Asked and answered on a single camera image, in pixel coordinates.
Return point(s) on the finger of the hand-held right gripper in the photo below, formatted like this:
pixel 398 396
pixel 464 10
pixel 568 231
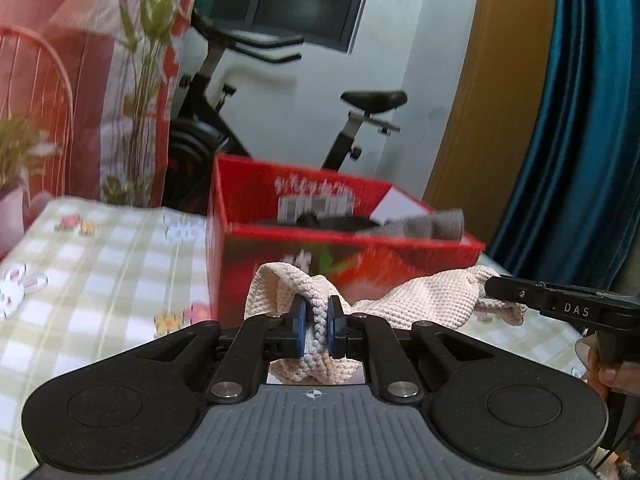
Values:
pixel 510 291

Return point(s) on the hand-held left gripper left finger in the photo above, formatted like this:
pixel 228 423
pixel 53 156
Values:
pixel 299 325

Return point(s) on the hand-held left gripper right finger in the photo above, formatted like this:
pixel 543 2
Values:
pixel 336 327

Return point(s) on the cream knit cloth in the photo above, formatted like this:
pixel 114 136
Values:
pixel 435 295

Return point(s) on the red cardboard box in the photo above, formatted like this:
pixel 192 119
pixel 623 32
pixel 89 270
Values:
pixel 240 260

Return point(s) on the grey cloth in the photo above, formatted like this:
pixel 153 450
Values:
pixel 435 225

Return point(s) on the person's right hand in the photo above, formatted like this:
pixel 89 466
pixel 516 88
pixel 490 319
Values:
pixel 589 357

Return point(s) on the black exercise bike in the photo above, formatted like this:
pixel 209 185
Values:
pixel 200 145

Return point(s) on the wooden door panel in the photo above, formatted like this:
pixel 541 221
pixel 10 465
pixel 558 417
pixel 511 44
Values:
pixel 495 85

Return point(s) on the checked rabbit print tablecloth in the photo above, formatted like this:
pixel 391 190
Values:
pixel 100 260

